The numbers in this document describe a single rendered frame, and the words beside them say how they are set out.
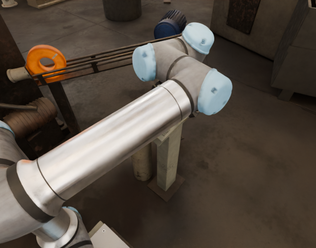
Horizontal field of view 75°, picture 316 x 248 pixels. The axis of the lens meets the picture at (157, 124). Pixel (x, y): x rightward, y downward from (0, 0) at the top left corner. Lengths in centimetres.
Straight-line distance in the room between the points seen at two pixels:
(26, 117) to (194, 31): 88
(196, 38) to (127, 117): 26
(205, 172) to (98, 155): 115
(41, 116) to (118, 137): 87
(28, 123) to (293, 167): 159
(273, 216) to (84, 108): 156
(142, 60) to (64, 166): 25
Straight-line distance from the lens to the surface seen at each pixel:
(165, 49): 44
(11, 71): 114
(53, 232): 66
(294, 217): 148
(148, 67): 43
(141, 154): 109
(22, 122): 114
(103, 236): 94
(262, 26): 265
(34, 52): 106
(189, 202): 130
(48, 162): 32
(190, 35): 49
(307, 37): 188
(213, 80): 36
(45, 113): 115
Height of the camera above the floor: 120
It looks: 47 degrees down
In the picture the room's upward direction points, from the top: straight up
